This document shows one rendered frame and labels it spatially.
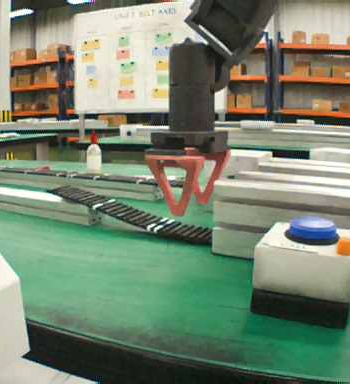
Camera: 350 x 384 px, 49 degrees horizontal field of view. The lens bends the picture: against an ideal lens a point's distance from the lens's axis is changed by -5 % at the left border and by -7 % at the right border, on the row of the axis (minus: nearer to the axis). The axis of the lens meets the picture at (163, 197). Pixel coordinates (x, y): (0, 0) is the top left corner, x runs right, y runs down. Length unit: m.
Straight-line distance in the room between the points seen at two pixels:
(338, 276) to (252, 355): 0.09
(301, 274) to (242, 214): 0.15
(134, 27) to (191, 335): 3.59
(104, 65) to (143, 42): 0.44
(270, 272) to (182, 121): 0.23
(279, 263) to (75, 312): 0.17
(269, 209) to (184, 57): 0.20
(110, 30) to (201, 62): 3.44
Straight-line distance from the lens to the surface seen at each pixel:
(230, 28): 0.47
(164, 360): 0.29
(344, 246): 0.31
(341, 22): 11.36
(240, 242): 0.45
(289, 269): 0.32
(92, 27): 4.02
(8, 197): 0.70
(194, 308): 0.34
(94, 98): 3.91
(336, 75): 10.13
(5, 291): 0.26
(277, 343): 0.30
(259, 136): 2.11
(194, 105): 0.48
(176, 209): 0.48
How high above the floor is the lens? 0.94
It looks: 12 degrees down
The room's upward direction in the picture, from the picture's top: straight up
